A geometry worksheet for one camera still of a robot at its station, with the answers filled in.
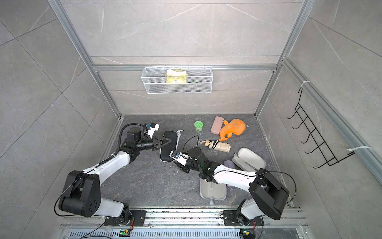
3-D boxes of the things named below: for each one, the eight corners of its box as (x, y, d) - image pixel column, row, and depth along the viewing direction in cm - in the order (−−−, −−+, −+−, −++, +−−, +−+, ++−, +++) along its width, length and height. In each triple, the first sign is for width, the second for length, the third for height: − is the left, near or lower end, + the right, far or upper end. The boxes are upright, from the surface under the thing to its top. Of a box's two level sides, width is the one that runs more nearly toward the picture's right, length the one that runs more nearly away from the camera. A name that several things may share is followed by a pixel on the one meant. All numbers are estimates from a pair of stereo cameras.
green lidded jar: (194, 131, 112) (194, 126, 108) (194, 125, 116) (194, 120, 112) (203, 131, 112) (203, 126, 108) (202, 125, 116) (203, 120, 112)
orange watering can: (219, 140, 106) (221, 134, 100) (217, 125, 115) (218, 119, 110) (245, 140, 106) (248, 134, 100) (241, 125, 115) (243, 119, 109)
